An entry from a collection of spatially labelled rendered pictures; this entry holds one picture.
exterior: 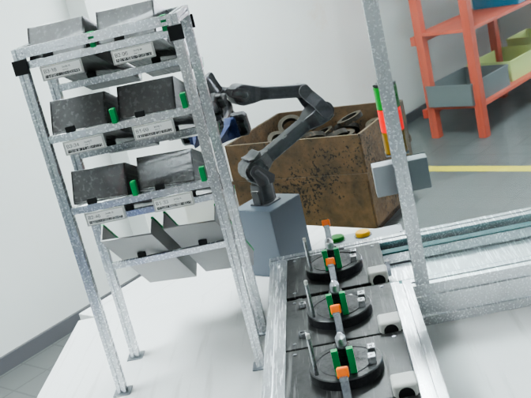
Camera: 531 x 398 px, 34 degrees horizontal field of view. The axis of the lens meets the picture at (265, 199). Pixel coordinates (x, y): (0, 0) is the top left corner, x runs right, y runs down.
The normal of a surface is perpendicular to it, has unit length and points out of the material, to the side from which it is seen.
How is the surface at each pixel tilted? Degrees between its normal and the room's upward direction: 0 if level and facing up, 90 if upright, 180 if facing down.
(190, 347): 0
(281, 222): 90
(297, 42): 90
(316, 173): 90
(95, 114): 65
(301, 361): 0
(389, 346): 0
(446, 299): 90
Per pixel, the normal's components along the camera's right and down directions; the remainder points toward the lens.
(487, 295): -0.03, 0.30
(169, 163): -0.27, -0.09
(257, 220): -0.61, 0.37
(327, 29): 0.76, 0.02
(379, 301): -0.22, -0.93
